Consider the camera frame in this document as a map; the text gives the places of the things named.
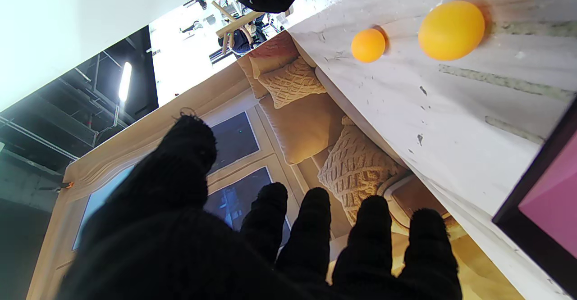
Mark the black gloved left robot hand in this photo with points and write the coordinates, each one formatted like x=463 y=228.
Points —
x=180 y=246

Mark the orange ping pong ball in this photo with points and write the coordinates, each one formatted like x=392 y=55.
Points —
x=452 y=29
x=368 y=45

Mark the black storage box pink inside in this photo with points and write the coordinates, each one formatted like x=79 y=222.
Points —
x=554 y=201

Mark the wooden mug tree stand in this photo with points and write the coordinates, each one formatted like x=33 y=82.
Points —
x=239 y=24

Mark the person in dark clothing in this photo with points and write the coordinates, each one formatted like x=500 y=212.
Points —
x=241 y=45

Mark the fluorescent ceiling light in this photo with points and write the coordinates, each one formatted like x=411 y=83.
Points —
x=125 y=81

